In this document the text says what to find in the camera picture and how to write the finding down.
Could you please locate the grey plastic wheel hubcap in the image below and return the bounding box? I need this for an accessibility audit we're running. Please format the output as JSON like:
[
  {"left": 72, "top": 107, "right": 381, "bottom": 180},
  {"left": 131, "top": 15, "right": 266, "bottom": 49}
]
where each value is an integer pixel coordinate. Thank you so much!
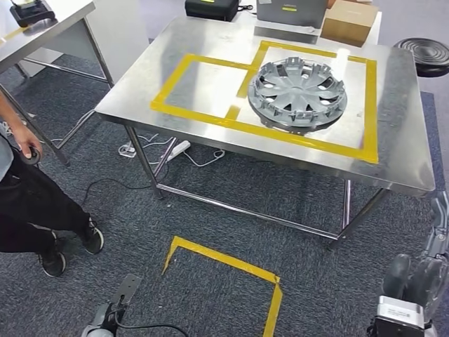
[{"left": 248, "top": 56, "right": 349, "bottom": 136}]

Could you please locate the stainless steel workbench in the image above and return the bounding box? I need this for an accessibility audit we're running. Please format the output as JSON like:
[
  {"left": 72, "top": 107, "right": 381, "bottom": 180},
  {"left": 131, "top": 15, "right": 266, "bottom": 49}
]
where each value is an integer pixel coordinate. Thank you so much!
[{"left": 94, "top": 16, "right": 436, "bottom": 252}]

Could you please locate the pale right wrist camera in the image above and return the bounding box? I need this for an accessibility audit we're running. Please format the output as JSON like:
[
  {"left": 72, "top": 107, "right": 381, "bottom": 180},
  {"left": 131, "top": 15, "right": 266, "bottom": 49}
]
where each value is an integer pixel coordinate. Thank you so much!
[{"left": 372, "top": 295, "right": 426, "bottom": 337}]

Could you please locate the standing person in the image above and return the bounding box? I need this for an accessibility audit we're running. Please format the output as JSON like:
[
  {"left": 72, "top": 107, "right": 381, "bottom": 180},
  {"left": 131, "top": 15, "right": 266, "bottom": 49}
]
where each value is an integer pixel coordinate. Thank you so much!
[{"left": 0, "top": 91, "right": 105, "bottom": 279}]

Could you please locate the white power strip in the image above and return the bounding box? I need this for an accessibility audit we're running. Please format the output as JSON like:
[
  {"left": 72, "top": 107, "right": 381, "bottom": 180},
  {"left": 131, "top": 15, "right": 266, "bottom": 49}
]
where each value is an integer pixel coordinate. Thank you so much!
[{"left": 165, "top": 140, "right": 192, "bottom": 163}]

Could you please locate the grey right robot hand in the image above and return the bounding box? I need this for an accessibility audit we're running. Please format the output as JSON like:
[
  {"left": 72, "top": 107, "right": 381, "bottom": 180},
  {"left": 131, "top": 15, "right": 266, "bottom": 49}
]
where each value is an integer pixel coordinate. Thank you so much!
[{"left": 381, "top": 190, "right": 449, "bottom": 326}]

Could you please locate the black round stool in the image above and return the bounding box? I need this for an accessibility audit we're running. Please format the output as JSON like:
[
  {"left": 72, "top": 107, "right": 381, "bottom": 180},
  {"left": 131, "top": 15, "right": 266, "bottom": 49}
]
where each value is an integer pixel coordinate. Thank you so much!
[{"left": 393, "top": 37, "right": 449, "bottom": 78}]

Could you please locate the grey metal box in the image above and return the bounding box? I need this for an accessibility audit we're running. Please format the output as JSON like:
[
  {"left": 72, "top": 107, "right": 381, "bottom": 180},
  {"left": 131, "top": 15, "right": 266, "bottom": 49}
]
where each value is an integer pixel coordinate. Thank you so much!
[{"left": 256, "top": 0, "right": 329, "bottom": 29}]

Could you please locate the yellow tape on workbench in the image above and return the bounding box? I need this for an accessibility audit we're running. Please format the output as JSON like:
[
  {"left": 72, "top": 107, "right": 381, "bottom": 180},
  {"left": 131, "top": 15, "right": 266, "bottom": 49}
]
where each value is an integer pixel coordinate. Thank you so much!
[{"left": 150, "top": 40, "right": 380, "bottom": 165}]

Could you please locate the person's left hand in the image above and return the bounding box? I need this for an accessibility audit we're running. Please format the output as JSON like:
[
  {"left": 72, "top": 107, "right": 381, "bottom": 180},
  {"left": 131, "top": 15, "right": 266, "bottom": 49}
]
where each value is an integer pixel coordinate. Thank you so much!
[{"left": 14, "top": 123, "right": 44, "bottom": 160}]

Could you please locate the yellow floor tape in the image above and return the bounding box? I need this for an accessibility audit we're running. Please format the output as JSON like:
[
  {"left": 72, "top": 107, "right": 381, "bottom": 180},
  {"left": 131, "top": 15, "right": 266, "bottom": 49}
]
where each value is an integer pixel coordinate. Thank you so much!
[{"left": 161, "top": 235, "right": 283, "bottom": 337}]

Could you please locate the black round handheld controller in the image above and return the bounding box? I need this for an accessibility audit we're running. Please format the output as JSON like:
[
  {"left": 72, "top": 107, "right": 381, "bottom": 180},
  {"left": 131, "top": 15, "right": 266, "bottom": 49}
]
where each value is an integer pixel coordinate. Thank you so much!
[{"left": 21, "top": 146, "right": 42, "bottom": 166}]

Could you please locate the brown cardboard box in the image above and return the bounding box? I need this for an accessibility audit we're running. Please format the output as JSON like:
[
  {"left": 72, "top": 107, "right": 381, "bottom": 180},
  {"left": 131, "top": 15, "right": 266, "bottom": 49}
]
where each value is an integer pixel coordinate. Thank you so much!
[{"left": 320, "top": 0, "right": 380, "bottom": 48}]

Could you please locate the black device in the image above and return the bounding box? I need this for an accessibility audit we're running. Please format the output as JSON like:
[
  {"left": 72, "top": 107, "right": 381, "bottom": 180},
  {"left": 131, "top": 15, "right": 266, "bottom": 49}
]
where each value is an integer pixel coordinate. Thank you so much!
[
  {"left": 184, "top": 0, "right": 240, "bottom": 22},
  {"left": 10, "top": 0, "right": 57, "bottom": 28}
]

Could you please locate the steel side table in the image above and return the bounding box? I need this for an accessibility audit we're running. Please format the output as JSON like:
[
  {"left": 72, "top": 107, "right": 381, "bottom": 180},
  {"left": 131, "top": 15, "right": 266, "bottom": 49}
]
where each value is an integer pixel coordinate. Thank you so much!
[{"left": 0, "top": 0, "right": 115, "bottom": 167}]

